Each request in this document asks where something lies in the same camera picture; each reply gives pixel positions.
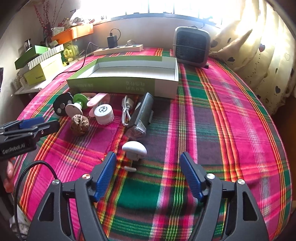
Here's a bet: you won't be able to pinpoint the black bike light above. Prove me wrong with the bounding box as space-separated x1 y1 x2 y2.
125 92 154 140

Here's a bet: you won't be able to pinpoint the black round disc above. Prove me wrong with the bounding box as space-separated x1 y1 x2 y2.
53 92 73 116

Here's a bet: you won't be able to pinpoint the red berry branches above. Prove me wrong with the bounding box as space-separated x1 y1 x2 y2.
32 1 65 39

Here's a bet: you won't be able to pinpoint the person's left hand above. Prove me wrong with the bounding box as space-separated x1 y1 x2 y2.
3 160 14 193

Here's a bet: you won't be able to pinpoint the cream heart curtain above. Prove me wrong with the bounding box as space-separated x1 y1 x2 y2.
209 1 295 114

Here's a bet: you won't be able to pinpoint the white mushroom hook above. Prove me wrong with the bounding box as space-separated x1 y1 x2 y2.
122 141 147 172

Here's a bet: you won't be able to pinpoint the orange storage tray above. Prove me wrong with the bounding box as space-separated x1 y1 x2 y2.
51 24 93 44

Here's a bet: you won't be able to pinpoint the pink cable clip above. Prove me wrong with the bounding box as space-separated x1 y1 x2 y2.
87 93 110 118

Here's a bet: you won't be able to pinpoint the black charger adapter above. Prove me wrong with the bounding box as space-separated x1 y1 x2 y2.
107 35 118 49

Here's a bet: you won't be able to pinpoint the plaid bed cover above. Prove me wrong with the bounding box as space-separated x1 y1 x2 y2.
15 59 292 240

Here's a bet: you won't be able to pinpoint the brown walnut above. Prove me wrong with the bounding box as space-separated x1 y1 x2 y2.
70 114 90 136

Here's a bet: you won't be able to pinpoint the green striped gift box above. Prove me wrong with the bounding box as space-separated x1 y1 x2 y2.
15 45 64 70

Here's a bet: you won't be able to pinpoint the yellow green box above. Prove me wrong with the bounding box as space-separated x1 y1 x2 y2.
23 53 64 85

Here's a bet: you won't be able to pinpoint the beige power strip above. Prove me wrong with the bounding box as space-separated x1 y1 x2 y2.
93 44 144 56

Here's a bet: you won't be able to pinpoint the grey portable heater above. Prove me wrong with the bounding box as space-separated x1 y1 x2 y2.
173 26 211 68

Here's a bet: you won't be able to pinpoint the green white spool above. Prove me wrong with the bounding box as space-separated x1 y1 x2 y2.
65 93 88 118

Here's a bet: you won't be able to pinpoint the white usb cable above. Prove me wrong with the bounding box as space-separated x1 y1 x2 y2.
121 94 141 127

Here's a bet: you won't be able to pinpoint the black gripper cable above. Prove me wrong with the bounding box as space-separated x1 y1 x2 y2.
13 160 59 241

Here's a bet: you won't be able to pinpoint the green white cardboard box tray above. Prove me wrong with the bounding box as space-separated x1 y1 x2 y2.
67 56 179 99

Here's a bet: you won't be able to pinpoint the black charger cable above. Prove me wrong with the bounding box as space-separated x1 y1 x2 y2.
52 27 122 82

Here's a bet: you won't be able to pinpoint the white round jar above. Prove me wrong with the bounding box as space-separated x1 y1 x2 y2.
94 104 114 126

